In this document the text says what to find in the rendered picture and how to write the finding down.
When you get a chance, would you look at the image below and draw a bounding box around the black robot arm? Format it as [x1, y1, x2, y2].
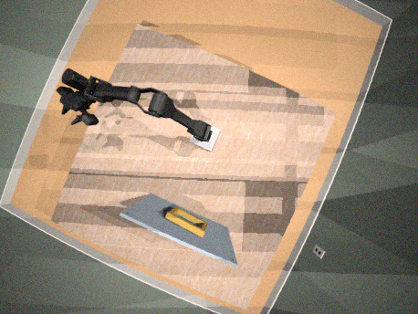
[60, 68, 213, 141]

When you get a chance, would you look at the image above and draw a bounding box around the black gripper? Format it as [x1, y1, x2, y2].
[57, 86, 99, 126]

